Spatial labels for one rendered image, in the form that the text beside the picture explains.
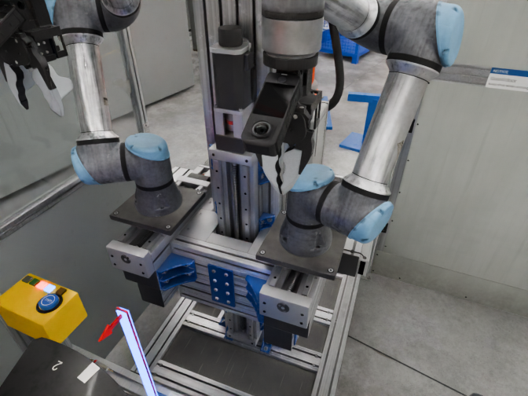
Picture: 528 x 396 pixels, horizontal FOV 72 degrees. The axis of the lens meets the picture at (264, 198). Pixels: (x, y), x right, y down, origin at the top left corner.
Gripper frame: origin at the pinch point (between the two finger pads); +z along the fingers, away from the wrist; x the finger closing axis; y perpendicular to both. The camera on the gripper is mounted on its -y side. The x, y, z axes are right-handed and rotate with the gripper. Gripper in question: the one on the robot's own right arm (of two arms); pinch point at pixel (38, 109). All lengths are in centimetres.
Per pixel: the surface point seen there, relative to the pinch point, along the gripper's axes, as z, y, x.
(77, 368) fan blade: 31.2, -26.8, -24.5
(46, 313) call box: 40.9, -16.8, -1.6
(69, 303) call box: 41.7, -12.4, -3.4
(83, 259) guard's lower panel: 83, 26, 46
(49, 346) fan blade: 29.5, -26.2, -18.4
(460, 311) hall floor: 148, 120, -118
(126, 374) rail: 62, -13, -15
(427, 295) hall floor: 148, 126, -100
